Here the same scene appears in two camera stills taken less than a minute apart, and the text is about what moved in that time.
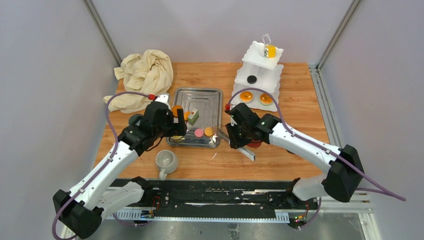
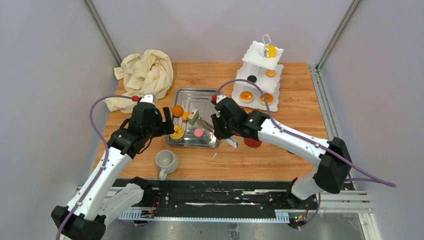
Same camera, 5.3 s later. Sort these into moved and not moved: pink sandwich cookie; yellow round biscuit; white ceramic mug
Moved: yellow round biscuit
Not moved: white ceramic mug; pink sandwich cookie
